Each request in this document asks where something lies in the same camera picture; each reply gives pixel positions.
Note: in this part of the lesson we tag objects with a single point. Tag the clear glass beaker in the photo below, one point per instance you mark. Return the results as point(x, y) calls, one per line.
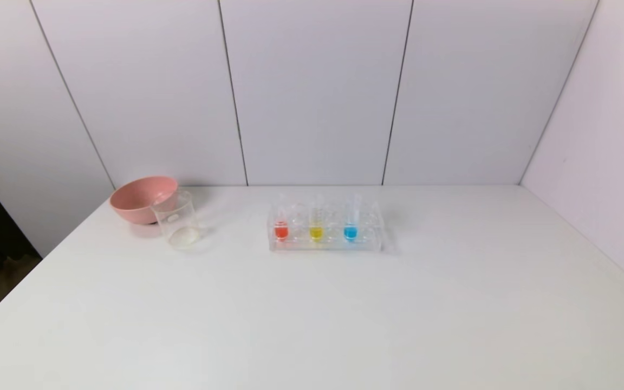
point(181, 225)

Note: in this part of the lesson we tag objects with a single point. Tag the yellow pigment test tube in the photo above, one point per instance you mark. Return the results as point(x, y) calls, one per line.
point(316, 233)

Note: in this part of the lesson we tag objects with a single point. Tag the blue pigment test tube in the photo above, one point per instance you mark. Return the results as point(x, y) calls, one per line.
point(350, 232)

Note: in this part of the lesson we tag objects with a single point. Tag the clear acrylic test tube rack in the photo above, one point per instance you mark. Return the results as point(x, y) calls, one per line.
point(333, 245)

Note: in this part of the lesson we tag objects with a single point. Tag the pink plastic bowl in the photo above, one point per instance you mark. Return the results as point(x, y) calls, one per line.
point(134, 199)

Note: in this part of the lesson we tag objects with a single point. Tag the red pigment test tube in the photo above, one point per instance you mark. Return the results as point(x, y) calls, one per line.
point(281, 231)

